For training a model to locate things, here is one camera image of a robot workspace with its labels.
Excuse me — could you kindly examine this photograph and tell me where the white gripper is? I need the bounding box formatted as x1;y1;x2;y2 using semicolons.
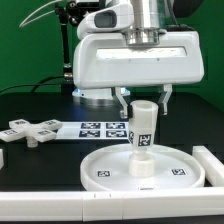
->
73;31;204;119

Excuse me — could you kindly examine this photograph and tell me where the white round table top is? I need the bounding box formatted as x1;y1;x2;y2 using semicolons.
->
80;144;205;191

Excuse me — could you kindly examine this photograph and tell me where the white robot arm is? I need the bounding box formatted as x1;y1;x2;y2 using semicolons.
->
73;0;204;118

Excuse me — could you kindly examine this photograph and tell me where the white marker sheet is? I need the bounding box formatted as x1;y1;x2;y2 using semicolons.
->
57;122;128;140

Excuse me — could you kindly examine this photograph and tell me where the white cross-shaped table base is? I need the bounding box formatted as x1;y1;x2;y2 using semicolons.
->
0;119;63;148

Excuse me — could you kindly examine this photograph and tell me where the white left fence block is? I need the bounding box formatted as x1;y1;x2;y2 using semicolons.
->
0;149;4;170

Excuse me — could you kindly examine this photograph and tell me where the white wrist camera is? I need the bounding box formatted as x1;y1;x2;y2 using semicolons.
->
77;0;134;39

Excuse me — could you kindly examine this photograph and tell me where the white right fence rail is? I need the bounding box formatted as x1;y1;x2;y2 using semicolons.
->
192;146;224;187

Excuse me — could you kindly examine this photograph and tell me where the white fence rail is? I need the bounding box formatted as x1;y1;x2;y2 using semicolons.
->
192;146;224;187
0;187;224;221

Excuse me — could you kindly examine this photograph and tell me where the black cable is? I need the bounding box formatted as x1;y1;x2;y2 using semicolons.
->
0;75;66;95

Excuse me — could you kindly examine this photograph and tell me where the white front fence rail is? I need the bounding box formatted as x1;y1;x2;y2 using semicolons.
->
0;187;224;221

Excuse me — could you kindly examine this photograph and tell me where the black camera stand pole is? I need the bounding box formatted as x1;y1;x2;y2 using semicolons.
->
55;3;75;95

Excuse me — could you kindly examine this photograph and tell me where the white cable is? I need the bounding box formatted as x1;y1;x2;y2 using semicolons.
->
19;0;68;28

